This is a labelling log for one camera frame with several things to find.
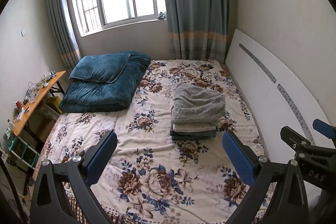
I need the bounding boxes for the wide grey-green curtain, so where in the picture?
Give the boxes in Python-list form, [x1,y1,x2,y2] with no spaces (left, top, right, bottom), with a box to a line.
[160,0,237,65]

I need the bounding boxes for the narrow grey-green curtain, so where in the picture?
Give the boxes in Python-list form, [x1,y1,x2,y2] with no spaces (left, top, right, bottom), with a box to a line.
[45,0,82,70]

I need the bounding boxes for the teal storage rack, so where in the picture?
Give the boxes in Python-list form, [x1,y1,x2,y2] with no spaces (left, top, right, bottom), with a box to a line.
[4,130,38,170]

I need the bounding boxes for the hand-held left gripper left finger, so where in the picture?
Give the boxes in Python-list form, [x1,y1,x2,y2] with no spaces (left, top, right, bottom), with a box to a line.
[30,130,118,224]

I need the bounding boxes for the white bed headboard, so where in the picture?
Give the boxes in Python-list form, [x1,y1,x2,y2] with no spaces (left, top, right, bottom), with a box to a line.
[224,29,336,195]

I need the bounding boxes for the dark folded garment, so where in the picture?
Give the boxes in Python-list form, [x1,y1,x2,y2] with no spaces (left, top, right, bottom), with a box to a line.
[170,133,217,141]

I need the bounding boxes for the dark teal pillow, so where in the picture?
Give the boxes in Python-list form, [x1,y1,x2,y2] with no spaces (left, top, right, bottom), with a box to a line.
[58,51,151,113]

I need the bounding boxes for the red checkered bed sheet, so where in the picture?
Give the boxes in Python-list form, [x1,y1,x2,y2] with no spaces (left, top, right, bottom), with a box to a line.
[66,195,124,224]

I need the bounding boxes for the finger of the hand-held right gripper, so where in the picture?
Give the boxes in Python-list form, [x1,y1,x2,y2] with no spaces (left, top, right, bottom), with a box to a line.
[312,119,336,139]
[280,126,336,161]

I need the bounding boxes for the wooden desk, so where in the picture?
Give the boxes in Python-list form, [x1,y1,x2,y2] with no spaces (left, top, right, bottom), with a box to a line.
[8,71,67,146]

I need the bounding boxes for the grey fuzzy pants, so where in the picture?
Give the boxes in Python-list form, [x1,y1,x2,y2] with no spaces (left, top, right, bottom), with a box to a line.
[172,82,227,128]

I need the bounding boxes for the pile of small desk clutter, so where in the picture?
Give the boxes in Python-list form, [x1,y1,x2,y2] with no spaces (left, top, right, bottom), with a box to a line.
[25,70,57,104]

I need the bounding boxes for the floral quilt bed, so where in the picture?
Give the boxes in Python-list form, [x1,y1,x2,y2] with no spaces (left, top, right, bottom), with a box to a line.
[34,59,273,224]

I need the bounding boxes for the white folded garment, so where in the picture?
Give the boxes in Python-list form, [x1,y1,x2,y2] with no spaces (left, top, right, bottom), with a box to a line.
[172,121,219,133]

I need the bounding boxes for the grey folded garment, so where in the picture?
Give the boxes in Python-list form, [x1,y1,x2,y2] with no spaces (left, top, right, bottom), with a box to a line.
[171,129,217,137]

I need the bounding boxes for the yellow box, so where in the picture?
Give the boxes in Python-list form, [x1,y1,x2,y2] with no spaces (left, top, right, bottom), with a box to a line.
[46,97,63,114]

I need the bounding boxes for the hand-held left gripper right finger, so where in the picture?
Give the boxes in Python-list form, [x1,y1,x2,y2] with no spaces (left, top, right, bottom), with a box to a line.
[222,130,309,224]

